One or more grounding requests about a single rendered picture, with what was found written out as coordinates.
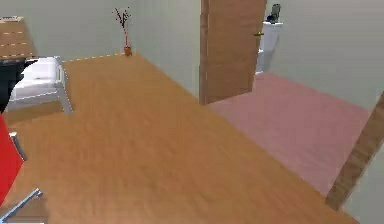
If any dark object on toilet tank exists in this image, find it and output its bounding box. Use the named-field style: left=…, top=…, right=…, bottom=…
left=266, top=3, right=282, bottom=25

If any white toilet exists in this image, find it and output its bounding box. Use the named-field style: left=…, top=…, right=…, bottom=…
left=255, top=21, right=284, bottom=75

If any brown wooden chest of drawers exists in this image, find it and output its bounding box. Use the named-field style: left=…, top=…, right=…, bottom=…
left=0, top=15, right=38, bottom=61

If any brown wooden room door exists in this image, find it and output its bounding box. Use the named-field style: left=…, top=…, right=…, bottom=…
left=199, top=0, right=268, bottom=106

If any twig plant in orange pot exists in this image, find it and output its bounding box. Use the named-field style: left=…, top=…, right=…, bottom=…
left=112, top=6, right=134, bottom=57

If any white armchair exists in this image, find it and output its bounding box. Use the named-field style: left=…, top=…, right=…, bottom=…
left=6, top=55, right=74, bottom=116

